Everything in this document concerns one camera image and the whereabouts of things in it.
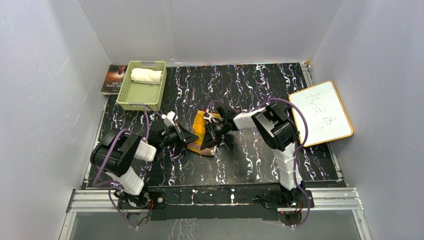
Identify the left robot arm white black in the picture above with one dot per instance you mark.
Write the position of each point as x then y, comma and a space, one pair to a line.
114, 155

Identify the dark cover paperback book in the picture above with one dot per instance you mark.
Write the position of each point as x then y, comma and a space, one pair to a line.
114, 79

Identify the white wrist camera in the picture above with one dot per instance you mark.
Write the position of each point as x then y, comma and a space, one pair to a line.
210, 117
169, 118

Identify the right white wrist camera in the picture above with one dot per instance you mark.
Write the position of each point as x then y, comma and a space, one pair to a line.
210, 117

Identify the whiteboard with wooden frame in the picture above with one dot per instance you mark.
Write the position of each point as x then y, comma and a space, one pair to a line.
325, 115

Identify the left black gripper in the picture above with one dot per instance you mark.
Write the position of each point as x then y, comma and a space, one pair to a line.
184, 136

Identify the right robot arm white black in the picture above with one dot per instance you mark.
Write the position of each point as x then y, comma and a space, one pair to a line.
276, 128

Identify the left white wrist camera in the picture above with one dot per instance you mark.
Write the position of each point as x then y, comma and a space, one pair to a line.
169, 118

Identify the light green plastic basket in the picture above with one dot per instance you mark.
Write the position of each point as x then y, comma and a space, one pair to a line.
133, 95

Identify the brown and yellow cloth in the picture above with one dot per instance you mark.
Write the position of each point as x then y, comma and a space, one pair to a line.
199, 129

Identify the aluminium frame rail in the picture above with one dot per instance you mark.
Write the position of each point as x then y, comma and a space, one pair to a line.
219, 201

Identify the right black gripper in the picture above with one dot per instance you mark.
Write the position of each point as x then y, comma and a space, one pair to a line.
212, 139

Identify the white terry towel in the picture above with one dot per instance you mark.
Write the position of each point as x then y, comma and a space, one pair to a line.
146, 76

